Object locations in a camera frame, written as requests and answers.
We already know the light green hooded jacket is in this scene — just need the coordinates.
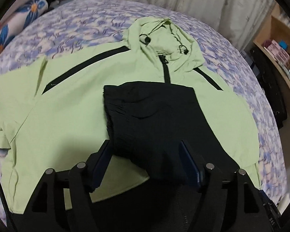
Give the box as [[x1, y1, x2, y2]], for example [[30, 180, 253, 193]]
[[0, 17, 260, 214]]

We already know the purple floral bed blanket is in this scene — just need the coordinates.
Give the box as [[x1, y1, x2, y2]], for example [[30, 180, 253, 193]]
[[0, 0, 288, 225]]

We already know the pink drawer organizer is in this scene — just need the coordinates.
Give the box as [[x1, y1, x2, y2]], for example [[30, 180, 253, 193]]
[[262, 39, 290, 67]]

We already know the blue box on organizer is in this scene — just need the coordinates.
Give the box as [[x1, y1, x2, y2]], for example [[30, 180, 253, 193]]
[[279, 40, 288, 51]]

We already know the wooden desk shelf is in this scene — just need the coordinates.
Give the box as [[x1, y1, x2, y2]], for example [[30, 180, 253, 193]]
[[253, 4, 290, 90]]

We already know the blue flower folded quilt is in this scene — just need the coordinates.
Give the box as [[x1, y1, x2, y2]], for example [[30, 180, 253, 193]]
[[0, 0, 48, 54]]

